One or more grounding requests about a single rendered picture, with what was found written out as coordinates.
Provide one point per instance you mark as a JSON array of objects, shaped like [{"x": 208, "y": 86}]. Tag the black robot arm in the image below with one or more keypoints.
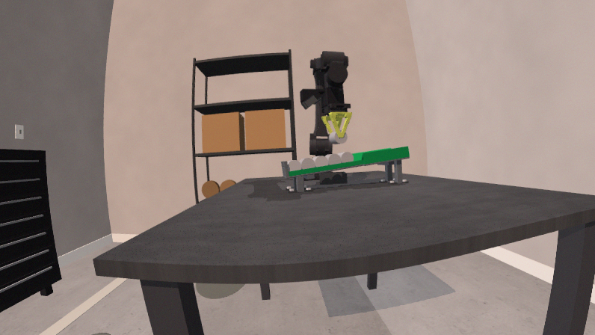
[{"x": 321, "y": 97}]

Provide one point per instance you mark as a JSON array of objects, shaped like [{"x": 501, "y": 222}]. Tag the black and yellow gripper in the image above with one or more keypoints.
[{"x": 341, "y": 110}]

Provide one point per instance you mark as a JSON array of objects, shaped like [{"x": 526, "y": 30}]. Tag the white cylinder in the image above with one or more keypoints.
[
  {"x": 346, "y": 157},
  {"x": 307, "y": 163},
  {"x": 334, "y": 139},
  {"x": 294, "y": 165},
  {"x": 320, "y": 161},
  {"x": 333, "y": 159}
]

